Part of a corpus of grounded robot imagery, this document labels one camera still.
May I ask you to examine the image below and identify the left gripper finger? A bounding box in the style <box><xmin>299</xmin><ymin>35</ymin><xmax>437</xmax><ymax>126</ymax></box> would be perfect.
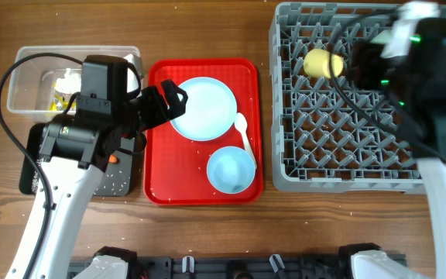
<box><xmin>161</xmin><ymin>79</ymin><xmax>184</xmax><ymax>97</ymax></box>
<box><xmin>166</xmin><ymin>91</ymin><xmax>188</xmax><ymax>119</ymax></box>

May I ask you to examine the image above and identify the yellow plastic cup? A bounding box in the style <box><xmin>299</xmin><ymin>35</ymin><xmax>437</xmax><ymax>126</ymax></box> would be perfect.
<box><xmin>303</xmin><ymin>49</ymin><xmax>344</xmax><ymax>78</ymax></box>

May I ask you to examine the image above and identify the orange carrot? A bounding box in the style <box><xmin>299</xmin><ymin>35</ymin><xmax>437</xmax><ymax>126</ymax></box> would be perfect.
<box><xmin>109</xmin><ymin>154</ymin><xmax>118</xmax><ymax>164</ymax></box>

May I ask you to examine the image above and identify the white tissue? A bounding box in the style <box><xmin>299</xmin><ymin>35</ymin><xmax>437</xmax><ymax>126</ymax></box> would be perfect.
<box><xmin>54</xmin><ymin>68</ymin><xmax>81</xmax><ymax>95</ymax></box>

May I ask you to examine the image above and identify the white rice pile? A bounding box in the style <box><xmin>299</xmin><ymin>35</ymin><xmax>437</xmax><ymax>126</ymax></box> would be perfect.
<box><xmin>31</xmin><ymin>166</ymin><xmax>131</xmax><ymax>196</ymax></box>

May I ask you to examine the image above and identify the yellow silver foil wrapper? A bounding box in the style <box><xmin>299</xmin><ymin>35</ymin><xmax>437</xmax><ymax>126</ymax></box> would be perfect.
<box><xmin>49</xmin><ymin>86</ymin><xmax>76</xmax><ymax>111</ymax></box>

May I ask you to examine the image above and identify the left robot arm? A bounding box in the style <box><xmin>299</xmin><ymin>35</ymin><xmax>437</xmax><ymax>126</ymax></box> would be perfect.
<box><xmin>0</xmin><ymin>55</ymin><xmax>188</xmax><ymax>278</ymax></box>

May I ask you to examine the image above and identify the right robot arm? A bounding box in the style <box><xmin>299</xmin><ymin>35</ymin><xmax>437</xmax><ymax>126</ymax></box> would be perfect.
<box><xmin>348</xmin><ymin>9</ymin><xmax>446</xmax><ymax>278</ymax></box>

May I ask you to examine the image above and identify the grey dishwasher rack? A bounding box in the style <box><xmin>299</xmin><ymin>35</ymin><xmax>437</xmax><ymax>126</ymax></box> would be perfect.
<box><xmin>269</xmin><ymin>2</ymin><xmax>424</xmax><ymax>195</ymax></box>

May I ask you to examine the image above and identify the light blue plate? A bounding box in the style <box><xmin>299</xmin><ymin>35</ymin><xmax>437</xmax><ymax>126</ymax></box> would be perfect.
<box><xmin>170</xmin><ymin>77</ymin><xmax>237</xmax><ymax>141</ymax></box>

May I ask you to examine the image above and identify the red plastic tray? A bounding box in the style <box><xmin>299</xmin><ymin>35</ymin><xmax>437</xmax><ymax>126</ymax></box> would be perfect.
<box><xmin>143</xmin><ymin>58</ymin><xmax>264</xmax><ymax>206</ymax></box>

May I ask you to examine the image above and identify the white plastic spoon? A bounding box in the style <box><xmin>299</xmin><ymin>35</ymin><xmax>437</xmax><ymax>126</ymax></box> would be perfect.
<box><xmin>234</xmin><ymin>112</ymin><xmax>257</xmax><ymax>168</ymax></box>

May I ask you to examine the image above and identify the blue bowl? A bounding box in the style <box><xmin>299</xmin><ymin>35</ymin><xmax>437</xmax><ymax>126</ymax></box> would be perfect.
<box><xmin>206</xmin><ymin>146</ymin><xmax>257</xmax><ymax>195</ymax></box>

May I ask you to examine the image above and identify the clear plastic bin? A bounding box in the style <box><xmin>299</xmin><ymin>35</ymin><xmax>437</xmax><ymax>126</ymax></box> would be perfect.
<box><xmin>7</xmin><ymin>45</ymin><xmax>141</xmax><ymax>122</ymax></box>

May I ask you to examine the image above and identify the right black cable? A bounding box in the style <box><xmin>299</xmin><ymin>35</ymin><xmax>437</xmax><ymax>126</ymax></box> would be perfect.
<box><xmin>327</xmin><ymin>7</ymin><xmax>446</xmax><ymax>187</ymax></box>

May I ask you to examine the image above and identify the black cable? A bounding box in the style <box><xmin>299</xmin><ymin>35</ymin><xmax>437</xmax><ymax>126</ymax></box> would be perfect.
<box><xmin>0</xmin><ymin>52</ymin><xmax>84</xmax><ymax>279</ymax></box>
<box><xmin>327</xmin><ymin>7</ymin><xmax>446</xmax><ymax>187</ymax></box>

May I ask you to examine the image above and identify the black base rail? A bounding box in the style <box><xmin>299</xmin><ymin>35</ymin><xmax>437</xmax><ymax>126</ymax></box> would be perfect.
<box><xmin>67</xmin><ymin>243</ymin><xmax>409</xmax><ymax>279</ymax></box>

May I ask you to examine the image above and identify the left black cable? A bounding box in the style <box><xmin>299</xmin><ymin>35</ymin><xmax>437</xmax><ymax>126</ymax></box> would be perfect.
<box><xmin>0</xmin><ymin>52</ymin><xmax>84</xmax><ymax>279</ymax></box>

